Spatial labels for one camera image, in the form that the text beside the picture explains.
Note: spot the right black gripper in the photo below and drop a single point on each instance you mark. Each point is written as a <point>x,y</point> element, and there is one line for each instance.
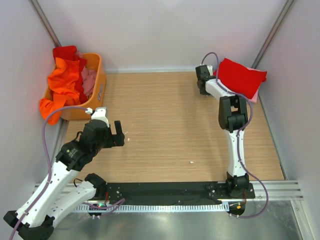
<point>201,92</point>

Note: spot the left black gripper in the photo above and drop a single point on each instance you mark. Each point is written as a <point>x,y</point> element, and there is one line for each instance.
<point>117,140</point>

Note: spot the red t-shirt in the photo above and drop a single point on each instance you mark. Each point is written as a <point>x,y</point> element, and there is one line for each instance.
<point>239,79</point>

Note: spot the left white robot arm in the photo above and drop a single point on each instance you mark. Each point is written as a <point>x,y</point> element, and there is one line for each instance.
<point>38,217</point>

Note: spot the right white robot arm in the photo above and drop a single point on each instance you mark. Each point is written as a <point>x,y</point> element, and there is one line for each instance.
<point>232,118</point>

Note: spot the folded pink t-shirt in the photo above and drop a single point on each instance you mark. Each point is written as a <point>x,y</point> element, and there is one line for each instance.
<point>255,97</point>

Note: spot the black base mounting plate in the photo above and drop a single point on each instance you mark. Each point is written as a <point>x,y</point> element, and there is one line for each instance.
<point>175,193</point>

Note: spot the dusty pink shirt in basket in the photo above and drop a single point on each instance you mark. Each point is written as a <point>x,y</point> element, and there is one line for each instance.
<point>86,81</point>

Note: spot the orange t-shirt in basket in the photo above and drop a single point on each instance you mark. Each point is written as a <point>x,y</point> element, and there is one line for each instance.
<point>62,82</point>

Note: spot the orange plastic laundry basket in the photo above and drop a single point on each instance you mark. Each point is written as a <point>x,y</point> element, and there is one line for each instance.
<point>94,62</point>

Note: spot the dark red shirt in basket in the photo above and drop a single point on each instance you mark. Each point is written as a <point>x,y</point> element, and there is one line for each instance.
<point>71,53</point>

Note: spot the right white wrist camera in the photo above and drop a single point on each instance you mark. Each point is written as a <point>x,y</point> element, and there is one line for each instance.
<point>210,69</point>

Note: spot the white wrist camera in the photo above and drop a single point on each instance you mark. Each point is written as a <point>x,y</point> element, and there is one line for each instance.
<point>100,113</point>
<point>210,69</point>

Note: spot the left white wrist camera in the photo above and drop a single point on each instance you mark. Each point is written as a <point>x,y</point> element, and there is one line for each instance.
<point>100,113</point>

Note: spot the right aluminium frame post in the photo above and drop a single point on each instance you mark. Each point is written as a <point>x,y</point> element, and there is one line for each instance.
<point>280,19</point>

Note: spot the aluminium frame post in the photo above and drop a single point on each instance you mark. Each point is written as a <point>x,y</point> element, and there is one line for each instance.
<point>280,19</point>
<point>45,22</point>

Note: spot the white slotted cable duct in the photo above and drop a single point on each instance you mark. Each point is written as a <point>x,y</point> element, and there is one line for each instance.
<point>123,209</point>

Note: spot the left aluminium frame post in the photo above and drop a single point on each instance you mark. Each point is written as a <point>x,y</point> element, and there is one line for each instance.
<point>45,22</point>

